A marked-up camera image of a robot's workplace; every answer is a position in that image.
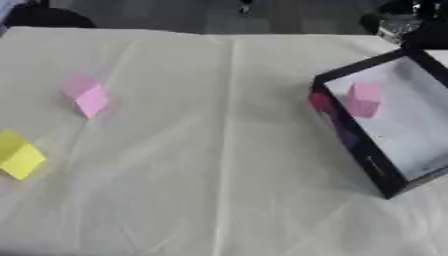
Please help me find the black box with white inside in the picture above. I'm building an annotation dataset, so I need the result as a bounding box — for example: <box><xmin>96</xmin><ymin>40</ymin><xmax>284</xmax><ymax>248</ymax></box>
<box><xmin>306</xmin><ymin>47</ymin><xmax>448</xmax><ymax>200</ymax></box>

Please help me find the pink cube block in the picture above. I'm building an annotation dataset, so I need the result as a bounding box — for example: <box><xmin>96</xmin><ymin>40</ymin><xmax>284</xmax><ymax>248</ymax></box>
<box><xmin>341</xmin><ymin>81</ymin><xmax>384</xmax><ymax>119</ymax></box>
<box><xmin>59</xmin><ymin>75</ymin><xmax>112</xmax><ymax>120</ymax></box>

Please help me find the yellow cube block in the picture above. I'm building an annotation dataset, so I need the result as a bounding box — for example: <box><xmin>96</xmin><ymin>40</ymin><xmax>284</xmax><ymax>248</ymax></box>
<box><xmin>0</xmin><ymin>129</ymin><xmax>49</xmax><ymax>182</ymax></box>

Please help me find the black chair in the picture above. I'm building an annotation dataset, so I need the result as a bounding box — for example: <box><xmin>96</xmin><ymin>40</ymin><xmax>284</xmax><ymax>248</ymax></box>
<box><xmin>1</xmin><ymin>6</ymin><xmax>98</xmax><ymax>30</ymax></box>

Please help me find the black bag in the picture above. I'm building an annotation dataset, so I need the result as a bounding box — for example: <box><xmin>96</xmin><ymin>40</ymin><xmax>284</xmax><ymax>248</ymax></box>
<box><xmin>358</xmin><ymin>0</ymin><xmax>448</xmax><ymax>50</ymax></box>

